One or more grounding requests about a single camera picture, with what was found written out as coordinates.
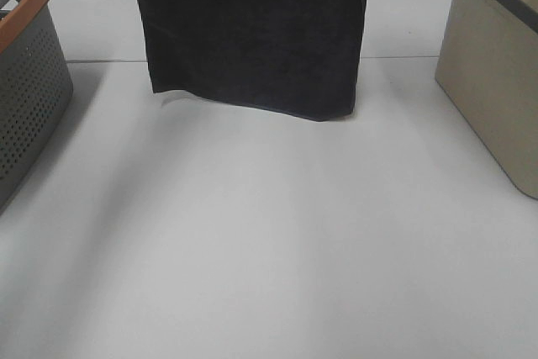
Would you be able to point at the grey perforated basket orange rim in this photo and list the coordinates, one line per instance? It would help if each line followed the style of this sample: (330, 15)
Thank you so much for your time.
(36, 88)

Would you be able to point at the beige storage bin grey rim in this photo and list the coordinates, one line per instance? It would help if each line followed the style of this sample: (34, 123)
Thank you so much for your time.
(488, 69)

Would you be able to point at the dark grey towel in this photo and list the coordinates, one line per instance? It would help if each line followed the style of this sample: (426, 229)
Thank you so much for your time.
(296, 57)

